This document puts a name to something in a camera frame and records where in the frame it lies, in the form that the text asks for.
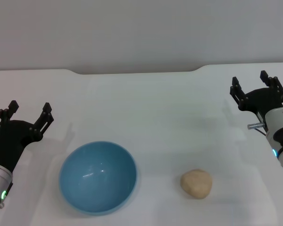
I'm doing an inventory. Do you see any beige egg yolk pastry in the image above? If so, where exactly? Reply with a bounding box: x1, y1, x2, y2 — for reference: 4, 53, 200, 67
180, 169, 213, 200

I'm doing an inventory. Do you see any right arm connector cable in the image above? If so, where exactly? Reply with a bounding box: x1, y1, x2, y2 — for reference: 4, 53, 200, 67
247, 122, 268, 137

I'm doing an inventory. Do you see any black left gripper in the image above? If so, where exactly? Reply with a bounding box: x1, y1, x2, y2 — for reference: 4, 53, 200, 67
0, 100, 55, 174

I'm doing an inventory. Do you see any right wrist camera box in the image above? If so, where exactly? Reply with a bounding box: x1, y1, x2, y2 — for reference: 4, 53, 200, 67
265, 105, 283, 130

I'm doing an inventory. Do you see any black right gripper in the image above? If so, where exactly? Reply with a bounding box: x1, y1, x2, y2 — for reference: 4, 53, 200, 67
230, 70, 283, 123

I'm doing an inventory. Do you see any blue ceramic bowl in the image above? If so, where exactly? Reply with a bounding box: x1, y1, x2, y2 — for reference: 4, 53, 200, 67
58, 140, 139, 216

